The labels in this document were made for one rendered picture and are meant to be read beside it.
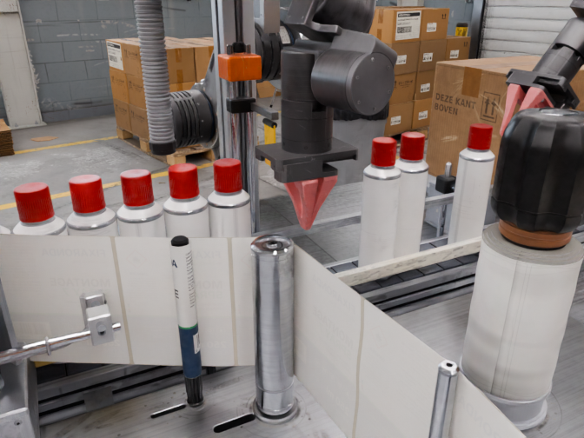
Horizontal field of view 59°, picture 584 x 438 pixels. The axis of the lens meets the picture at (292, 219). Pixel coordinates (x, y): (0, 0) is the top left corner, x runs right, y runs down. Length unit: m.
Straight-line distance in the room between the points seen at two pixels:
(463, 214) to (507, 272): 0.37
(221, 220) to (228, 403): 0.20
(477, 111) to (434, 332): 0.64
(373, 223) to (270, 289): 0.31
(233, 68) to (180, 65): 3.40
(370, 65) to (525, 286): 0.24
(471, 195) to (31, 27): 5.52
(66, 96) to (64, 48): 0.49
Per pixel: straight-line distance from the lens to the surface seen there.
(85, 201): 0.58
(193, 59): 4.10
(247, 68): 0.67
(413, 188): 0.74
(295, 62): 0.54
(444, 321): 0.70
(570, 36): 0.92
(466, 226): 0.85
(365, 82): 0.49
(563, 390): 0.64
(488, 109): 1.18
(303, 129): 0.55
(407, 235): 0.77
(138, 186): 0.58
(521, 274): 0.48
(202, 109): 1.71
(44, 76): 6.09
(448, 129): 1.26
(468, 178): 0.83
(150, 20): 0.66
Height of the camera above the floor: 1.27
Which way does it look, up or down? 24 degrees down
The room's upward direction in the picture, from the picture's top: straight up
